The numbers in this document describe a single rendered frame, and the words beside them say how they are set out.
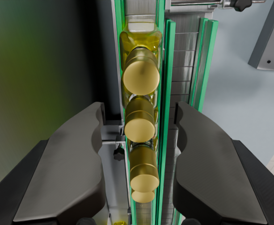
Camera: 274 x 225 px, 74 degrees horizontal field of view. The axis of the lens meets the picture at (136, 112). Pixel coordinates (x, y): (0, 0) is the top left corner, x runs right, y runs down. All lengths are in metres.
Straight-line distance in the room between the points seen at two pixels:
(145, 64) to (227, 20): 0.47
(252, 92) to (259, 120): 0.13
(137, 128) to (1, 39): 0.15
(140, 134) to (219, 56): 0.48
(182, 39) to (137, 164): 0.32
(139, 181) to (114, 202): 0.63
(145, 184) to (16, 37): 0.20
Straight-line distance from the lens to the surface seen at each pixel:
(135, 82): 0.17
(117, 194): 0.79
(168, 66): 0.37
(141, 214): 0.91
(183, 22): 0.45
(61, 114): 0.30
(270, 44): 0.63
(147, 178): 0.21
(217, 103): 0.70
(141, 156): 0.22
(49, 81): 0.27
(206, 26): 0.41
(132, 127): 0.19
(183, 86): 0.49
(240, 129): 0.81
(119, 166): 0.66
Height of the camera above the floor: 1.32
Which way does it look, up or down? 58 degrees down
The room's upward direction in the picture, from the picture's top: 178 degrees counter-clockwise
